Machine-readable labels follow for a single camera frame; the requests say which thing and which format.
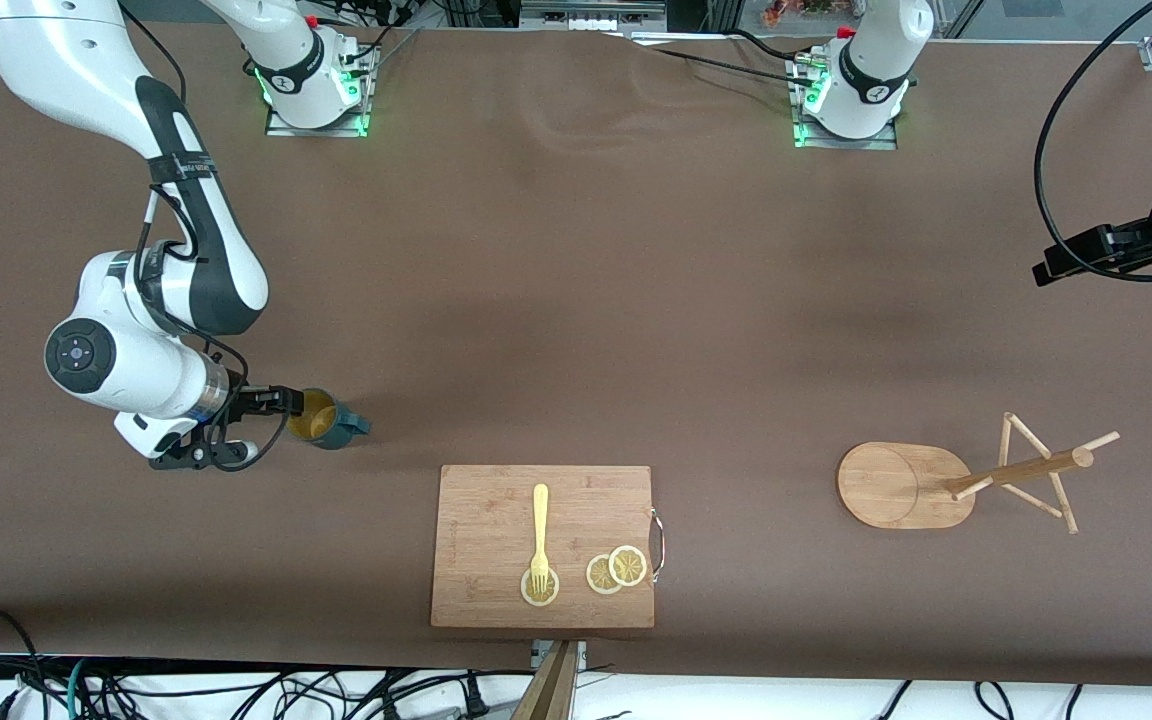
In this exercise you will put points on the wooden post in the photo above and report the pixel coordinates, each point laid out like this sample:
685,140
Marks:
548,690

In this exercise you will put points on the yellow plastic fork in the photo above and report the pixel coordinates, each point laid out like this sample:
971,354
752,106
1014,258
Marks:
540,520

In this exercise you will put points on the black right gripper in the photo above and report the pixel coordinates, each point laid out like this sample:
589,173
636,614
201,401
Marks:
248,400

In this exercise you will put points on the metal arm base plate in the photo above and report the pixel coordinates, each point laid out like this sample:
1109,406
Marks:
836,142
281,127

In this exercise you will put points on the wooden cutting board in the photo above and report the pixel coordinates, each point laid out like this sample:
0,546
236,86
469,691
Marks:
496,540

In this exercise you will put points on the wooden mug rack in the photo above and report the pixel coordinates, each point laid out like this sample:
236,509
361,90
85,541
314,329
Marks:
901,485

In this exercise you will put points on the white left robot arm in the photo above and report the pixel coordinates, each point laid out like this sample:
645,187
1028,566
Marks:
871,70

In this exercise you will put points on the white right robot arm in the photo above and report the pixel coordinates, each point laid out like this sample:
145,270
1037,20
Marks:
106,80

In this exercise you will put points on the small metal bracket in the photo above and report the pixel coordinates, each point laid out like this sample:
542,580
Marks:
581,655

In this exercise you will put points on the teal cup yellow inside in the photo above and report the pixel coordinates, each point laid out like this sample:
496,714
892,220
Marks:
331,425

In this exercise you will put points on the aluminium frame rail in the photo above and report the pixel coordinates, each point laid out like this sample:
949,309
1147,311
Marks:
591,12

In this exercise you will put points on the lemon slice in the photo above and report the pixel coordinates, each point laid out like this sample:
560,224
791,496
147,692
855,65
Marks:
598,577
528,597
628,565

